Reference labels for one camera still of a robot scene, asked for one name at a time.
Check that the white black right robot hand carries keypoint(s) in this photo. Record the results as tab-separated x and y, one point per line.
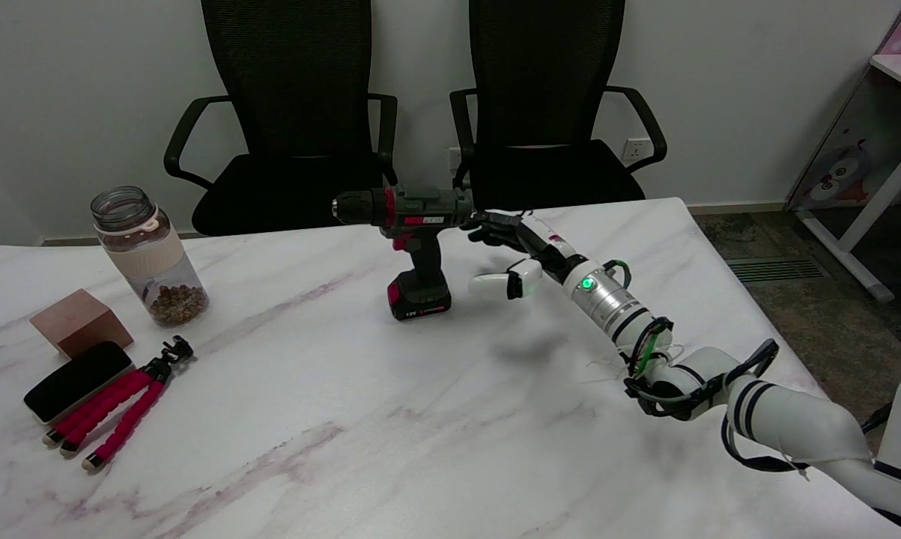
529	236

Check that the black red power screwdriver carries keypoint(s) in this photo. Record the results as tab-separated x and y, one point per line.
420	206

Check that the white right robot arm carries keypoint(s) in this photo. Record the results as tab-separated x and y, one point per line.
787	423

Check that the black mesh office chair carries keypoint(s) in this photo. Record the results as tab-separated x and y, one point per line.
544	82
285	90

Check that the dark floor vent grille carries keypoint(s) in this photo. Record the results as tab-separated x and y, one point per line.
776	270

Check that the cartoon owl desk panel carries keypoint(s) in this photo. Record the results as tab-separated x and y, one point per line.
843	150

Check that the glass jar with nuts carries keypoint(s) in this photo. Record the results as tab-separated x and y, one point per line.
150	251

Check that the red flexible mini tripod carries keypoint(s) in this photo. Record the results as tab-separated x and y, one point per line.
120	408

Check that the pink brown cube block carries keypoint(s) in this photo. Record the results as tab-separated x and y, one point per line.
76	322

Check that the black whiteboard eraser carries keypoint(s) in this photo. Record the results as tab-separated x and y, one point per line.
76	380

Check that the white wall socket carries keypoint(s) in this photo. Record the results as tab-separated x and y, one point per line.
636	150
454	159

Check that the white desk frame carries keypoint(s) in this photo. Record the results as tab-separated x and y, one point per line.
881	191

